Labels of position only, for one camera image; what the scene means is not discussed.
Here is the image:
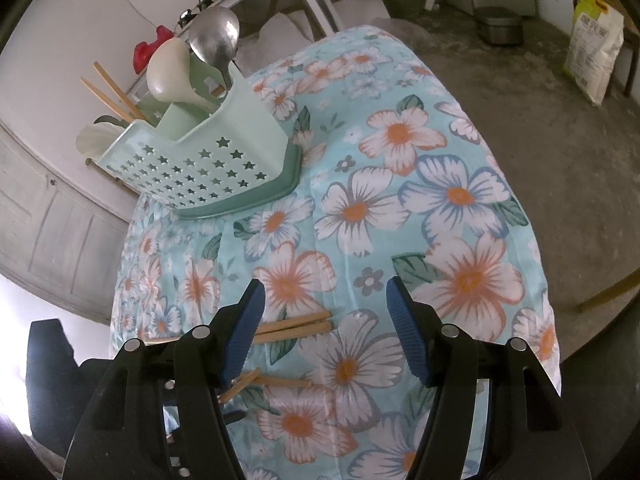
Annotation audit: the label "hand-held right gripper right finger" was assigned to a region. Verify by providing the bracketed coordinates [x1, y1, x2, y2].
[386, 276, 586, 480]

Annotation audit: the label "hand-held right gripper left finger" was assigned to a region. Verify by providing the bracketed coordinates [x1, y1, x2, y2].
[62, 277, 266, 480]

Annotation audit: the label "green star-holed utensil holder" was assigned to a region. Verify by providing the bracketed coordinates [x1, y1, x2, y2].
[96, 50, 304, 221]

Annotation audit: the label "white scalloped spoon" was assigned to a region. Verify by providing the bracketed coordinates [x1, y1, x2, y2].
[76, 115, 126, 157]

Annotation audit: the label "cream rice paddle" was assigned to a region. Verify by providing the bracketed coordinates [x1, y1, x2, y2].
[146, 37, 223, 113]

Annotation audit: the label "metal spoon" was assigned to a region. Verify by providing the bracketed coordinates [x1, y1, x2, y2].
[187, 6, 241, 91]

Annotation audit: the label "floral tablecloth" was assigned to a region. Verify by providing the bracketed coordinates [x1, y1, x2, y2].
[110, 25, 563, 480]

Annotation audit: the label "white panel door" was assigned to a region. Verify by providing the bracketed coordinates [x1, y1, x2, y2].
[0, 125, 133, 321]

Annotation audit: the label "wooden bar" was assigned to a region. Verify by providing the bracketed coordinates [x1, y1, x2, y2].
[577, 260, 640, 313]

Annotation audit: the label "red plastic bag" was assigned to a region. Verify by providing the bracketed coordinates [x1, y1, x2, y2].
[133, 25, 174, 74]

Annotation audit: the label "metal rice cooker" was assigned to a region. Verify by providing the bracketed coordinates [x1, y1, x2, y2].
[474, 6, 524, 46]

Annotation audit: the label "white sacks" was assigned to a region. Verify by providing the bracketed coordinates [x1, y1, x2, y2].
[235, 0, 393, 68]

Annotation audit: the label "green bucket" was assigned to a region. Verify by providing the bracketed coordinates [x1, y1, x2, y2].
[387, 0, 432, 18]

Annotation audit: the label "white and green rice bag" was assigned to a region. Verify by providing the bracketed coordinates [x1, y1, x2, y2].
[560, 0, 626, 107]

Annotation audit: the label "dark wooden stool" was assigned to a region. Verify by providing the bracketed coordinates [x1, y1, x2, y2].
[622, 30, 640, 98]

